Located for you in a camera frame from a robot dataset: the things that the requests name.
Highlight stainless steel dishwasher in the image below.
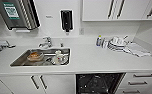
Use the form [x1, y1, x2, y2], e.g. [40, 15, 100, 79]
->
[75, 73, 126, 94]

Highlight white mug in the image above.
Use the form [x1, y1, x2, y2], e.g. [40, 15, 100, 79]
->
[51, 49, 69, 65]

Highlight dish soap bottle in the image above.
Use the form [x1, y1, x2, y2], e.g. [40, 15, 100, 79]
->
[95, 34, 103, 48]

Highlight black soap dispenser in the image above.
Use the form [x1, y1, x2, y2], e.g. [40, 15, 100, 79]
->
[59, 9, 74, 33]

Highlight chrome faucet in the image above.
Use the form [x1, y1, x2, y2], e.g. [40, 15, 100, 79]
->
[38, 36, 54, 49]

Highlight stack of white plates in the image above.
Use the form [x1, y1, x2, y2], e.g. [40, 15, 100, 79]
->
[107, 35, 130, 52]

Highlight orange bowl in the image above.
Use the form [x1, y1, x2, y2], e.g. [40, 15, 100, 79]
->
[26, 50, 45, 62]

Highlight steel sink basin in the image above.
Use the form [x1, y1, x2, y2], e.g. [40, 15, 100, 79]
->
[9, 47, 72, 67]

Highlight white folded cloth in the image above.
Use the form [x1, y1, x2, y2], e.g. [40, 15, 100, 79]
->
[123, 42, 152, 58]

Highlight black utensil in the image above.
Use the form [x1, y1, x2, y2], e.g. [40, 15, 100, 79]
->
[4, 42, 17, 49]

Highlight white two-door base cabinet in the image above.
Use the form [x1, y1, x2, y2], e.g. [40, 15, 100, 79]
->
[0, 73, 76, 94]

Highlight steel paper towel dispenser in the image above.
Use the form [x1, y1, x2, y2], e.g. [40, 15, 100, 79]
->
[0, 0, 41, 32]

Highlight white wall outlet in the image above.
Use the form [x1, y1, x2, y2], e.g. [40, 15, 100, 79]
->
[79, 27, 85, 36]

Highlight small wall label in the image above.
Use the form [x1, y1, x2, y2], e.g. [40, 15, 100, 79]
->
[45, 15, 54, 19]

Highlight three-door white wall cabinet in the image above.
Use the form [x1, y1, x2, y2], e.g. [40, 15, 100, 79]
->
[81, 0, 152, 22]

